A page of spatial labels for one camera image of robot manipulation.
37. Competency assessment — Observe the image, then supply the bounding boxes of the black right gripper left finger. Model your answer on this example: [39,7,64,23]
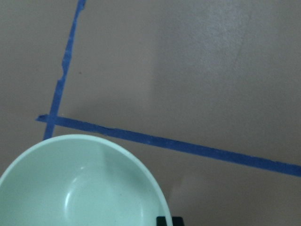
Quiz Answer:
[156,216,167,226]

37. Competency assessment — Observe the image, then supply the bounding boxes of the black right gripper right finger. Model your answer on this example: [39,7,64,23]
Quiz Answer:
[172,216,184,226]

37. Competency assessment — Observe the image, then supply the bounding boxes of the green bowl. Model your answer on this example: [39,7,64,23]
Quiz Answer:
[0,135,172,226]

